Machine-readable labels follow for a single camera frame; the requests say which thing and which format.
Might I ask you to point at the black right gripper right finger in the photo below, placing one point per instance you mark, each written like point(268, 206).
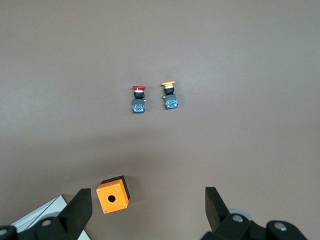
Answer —
point(217, 215)

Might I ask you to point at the red mushroom push button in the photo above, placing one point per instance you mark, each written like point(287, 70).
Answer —
point(138, 106)

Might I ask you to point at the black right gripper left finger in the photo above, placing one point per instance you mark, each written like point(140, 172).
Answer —
point(75, 212)

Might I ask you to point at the orange button enclosure box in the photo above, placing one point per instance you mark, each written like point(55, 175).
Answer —
point(105, 200)

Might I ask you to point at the yellow mushroom push button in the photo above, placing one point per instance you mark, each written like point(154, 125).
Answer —
point(170, 102)

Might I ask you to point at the brown table mat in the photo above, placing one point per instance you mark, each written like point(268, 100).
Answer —
point(160, 50)

